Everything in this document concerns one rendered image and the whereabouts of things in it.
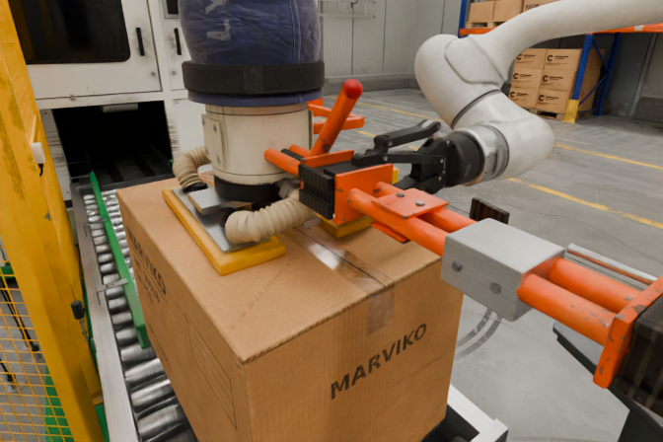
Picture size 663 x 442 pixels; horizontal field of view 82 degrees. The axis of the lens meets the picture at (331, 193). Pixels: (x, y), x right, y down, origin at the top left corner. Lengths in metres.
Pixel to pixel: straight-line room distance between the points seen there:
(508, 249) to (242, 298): 0.31
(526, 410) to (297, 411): 1.47
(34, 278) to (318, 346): 0.81
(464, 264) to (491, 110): 0.38
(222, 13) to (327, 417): 0.55
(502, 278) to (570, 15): 0.50
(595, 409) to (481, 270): 1.74
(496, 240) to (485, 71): 0.41
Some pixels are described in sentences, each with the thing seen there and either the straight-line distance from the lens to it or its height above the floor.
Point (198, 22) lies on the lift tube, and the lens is 0.59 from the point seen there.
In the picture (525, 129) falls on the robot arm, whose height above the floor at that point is 1.24.
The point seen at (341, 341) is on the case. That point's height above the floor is 1.02.
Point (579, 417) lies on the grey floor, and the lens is 1.99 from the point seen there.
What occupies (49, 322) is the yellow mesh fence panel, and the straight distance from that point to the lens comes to 1.20.
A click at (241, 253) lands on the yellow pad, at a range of 0.56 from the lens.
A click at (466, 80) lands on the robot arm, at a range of 0.69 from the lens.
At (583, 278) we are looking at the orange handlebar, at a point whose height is 1.21.
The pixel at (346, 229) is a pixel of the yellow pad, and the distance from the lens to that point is 0.62.
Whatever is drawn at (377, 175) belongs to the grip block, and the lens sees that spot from 0.45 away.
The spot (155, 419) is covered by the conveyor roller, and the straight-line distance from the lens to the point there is 1.12.
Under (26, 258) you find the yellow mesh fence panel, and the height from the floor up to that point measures 0.91.
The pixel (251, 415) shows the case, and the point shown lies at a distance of 0.48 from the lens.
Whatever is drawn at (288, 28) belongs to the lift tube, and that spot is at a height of 1.38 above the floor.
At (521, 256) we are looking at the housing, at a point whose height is 1.22.
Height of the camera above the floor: 1.37
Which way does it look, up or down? 22 degrees down
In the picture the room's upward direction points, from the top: straight up
